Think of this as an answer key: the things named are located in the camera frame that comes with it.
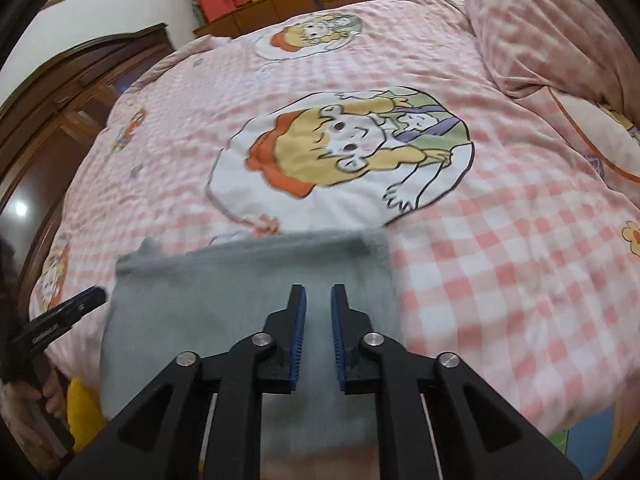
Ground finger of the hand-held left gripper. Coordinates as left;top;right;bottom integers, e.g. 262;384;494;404
29;285;109;332

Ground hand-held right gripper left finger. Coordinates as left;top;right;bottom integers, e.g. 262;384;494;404
60;284;307;480

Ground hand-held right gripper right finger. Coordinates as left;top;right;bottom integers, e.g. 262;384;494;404
330;283;584;480

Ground grey pants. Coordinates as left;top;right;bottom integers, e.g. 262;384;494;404
99;229;403;463

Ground person's left hand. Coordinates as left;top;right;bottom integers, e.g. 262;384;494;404
39;366;69;419

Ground yellow floor cushion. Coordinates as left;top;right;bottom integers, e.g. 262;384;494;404
66;377;109;443

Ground pink checked cartoon blanket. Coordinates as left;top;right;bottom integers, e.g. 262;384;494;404
27;0;640;436

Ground dark wooden wardrobe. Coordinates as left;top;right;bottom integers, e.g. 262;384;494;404
0;22;177;286

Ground colourful floor mat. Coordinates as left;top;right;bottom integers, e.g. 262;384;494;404
547;402;632;480

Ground wooden window cabinet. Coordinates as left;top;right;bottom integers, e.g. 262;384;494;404
194;0;467;39

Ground pink checked pillow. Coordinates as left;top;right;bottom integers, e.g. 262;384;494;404
462;0;640;107

